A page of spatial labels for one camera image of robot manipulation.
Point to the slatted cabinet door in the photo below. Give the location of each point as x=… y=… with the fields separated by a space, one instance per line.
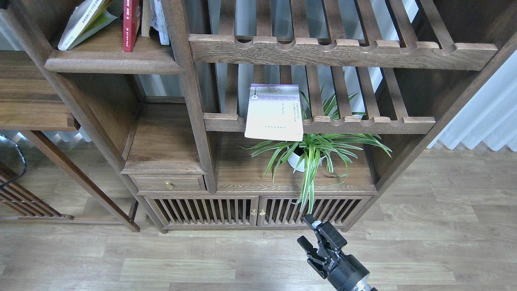
x=283 y=211
x=205 y=212

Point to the small wooden drawer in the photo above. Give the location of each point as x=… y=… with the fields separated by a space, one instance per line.
x=168 y=182

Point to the wooden side shelf unit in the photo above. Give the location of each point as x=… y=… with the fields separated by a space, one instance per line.
x=31 y=106

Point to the dark wooden bookshelf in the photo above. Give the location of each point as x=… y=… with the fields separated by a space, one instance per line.
x=176 y=110

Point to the upright tan book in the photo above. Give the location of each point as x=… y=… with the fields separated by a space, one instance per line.
x=145 y=18

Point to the left slatted cabinet door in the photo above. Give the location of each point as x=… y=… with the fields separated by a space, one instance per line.
x=205 y=212

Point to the green spider plant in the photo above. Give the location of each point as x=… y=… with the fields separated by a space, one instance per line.
x=342 y=145

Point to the pale purple white book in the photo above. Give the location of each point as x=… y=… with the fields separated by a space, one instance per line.
x=274 y=113

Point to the white plant pot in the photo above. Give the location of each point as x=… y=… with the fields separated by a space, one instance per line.
x=297 y=162

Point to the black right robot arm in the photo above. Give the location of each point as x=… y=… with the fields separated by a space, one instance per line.
x=344 y=272

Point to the red cover book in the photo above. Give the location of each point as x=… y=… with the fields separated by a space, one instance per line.
x=131 y=18

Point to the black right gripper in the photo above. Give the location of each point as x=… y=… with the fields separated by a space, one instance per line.
x=344 y=272

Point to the yellow cover book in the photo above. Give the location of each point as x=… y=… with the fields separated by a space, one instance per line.
x=88 y=18

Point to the white curtain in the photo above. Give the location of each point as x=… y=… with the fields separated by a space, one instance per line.
x=489 y=117

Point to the right slatted cabinet door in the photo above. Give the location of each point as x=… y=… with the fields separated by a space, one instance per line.
x=283 y=211

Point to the upright white book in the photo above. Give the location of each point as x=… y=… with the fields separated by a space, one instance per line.
x=158 y=21

